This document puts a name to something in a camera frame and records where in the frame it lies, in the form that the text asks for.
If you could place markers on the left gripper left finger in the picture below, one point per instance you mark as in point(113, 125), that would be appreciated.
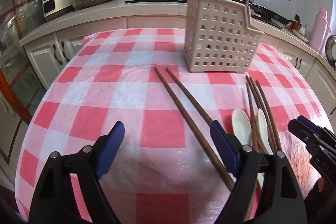
point(106, 148)

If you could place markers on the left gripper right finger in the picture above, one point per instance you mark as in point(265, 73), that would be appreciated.
point(227, 146)

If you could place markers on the white ceramic spoon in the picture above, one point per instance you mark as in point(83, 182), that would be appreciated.
point(241, 127)
point(262, 130)

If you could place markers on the white kitchen counter cabinets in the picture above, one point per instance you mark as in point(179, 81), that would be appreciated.
point(52, 43)

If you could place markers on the person right hand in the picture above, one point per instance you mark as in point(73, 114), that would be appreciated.
point(320, 185)

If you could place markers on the red white checkered tablecloth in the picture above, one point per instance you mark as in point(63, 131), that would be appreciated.
point(160, 173)

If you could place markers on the steel pot lid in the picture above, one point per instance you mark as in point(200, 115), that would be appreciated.
point(330, 50)

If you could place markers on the beige perforated utensil basket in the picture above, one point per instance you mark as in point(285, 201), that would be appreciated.
point(220, 36)

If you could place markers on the pink thermos bottle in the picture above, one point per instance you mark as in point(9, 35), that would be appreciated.
point(320, 30)

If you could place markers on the tray with cups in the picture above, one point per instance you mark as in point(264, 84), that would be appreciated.
point(296, 28)

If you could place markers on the white small oven appliance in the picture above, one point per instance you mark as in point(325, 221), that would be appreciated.
point(55, 8)

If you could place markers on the red framed glass door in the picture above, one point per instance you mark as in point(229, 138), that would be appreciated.
point(21, 91)

